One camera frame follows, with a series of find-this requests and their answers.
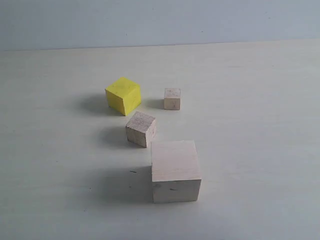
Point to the medium wooden cube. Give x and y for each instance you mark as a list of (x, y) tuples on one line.
[(141, 129)]

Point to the yellow cube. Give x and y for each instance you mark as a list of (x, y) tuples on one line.
[(123, 95)]

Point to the large light wooden cube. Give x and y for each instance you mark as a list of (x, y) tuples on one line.
[(175, 171)]

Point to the small wooden cube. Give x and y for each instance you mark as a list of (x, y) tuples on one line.
[(172, 99)]

